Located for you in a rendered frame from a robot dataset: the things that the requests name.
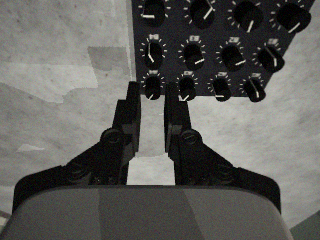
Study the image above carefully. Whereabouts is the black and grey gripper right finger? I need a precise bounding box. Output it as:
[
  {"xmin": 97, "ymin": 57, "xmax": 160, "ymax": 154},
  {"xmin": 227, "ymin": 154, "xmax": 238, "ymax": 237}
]
[{"xmin": 164, "ymin": 82, "xmax": 281, "ymax": 214}]

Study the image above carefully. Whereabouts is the black knob box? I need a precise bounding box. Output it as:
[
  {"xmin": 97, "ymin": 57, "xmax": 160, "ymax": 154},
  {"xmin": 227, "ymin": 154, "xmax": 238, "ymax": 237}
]
[{"xmin": 131, "ymin": 0, "xmax": 315, "ymax": 103}]

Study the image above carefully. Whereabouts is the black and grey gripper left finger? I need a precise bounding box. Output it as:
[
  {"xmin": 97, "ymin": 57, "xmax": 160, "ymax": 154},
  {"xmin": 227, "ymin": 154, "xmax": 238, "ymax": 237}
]
[{"xmin": 12, "ymin": 81, "xmax": 141, "ymax": 214}]

